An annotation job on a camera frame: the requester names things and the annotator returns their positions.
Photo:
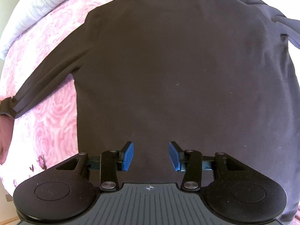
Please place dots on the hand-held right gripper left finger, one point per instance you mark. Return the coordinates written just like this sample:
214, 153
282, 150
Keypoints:
127, 157

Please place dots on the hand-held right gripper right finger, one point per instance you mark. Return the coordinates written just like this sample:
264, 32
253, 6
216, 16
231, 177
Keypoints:
174, 157

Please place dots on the dark purple sweater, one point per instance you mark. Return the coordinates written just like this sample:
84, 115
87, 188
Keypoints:
175, 75

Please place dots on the pink floral blanket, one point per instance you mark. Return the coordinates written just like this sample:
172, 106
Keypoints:
46, 126

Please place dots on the maroon garment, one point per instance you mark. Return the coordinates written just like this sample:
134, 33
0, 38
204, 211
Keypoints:
5, 140

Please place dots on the lavender striped quilt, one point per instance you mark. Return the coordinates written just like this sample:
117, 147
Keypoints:
35, 11

